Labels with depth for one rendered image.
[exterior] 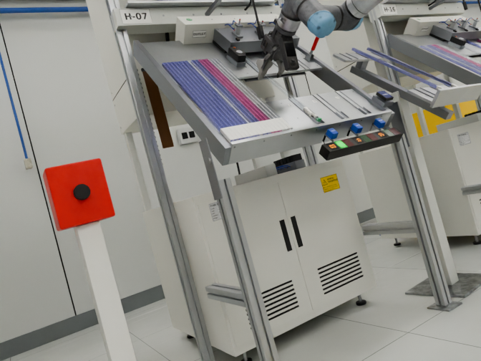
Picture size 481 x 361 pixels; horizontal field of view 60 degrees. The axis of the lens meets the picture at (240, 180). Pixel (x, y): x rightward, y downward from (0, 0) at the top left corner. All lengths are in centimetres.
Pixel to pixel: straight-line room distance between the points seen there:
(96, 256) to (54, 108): 206
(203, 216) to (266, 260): 29
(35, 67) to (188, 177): 128
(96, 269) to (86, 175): 24
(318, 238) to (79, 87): 210
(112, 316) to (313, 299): 80
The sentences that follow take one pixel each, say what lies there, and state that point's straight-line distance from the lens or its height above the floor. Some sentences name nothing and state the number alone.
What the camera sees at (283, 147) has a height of 69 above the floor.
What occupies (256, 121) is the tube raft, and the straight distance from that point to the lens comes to 129.
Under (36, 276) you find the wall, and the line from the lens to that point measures 297.
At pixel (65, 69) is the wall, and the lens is 322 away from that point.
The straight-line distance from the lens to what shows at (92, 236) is 116.
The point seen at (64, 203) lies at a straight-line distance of 114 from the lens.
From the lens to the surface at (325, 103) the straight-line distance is 153.
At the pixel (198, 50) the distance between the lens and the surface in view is 171.
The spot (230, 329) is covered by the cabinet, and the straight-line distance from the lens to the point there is 150.
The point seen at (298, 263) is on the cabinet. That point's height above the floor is 28.
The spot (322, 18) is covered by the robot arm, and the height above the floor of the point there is 102.
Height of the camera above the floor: 60
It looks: 1 degrees up
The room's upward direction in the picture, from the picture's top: 15 degrees counter-clockwise
